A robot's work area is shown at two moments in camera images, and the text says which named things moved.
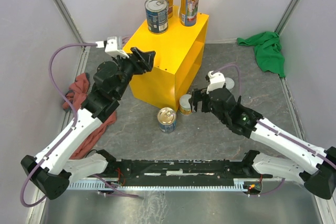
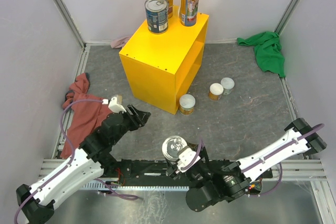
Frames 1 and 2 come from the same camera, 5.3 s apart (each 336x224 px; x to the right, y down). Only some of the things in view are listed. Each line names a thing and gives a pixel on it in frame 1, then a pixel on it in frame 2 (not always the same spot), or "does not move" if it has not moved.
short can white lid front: x=185 y=106 does not move
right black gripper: x=198 y=96 to x=172 y=171
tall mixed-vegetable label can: x=189 y=4 does not move
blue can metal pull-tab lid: x=157 y=8 does not move
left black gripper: x=148 y=57 to x=140 y=118
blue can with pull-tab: x=167 y=118 to x=172 y=146
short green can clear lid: x=229 y=83 does not move
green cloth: x=268 y=50 does not move
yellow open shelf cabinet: x=177 y=63 does not move
